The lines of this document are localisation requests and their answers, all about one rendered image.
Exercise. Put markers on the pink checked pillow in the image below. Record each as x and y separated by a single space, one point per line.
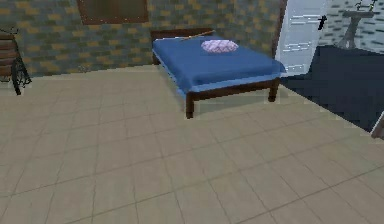
219 46

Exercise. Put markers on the brown wooden stick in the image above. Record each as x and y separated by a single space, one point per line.
198 35

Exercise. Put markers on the white room door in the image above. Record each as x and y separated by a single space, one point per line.
300 36

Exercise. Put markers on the blue bed with brown frame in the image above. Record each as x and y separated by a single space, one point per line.
213 66

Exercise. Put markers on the brown framed wall picture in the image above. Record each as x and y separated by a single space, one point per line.
112 10

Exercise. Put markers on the grey pedestal sink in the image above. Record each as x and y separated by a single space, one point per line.
353 26

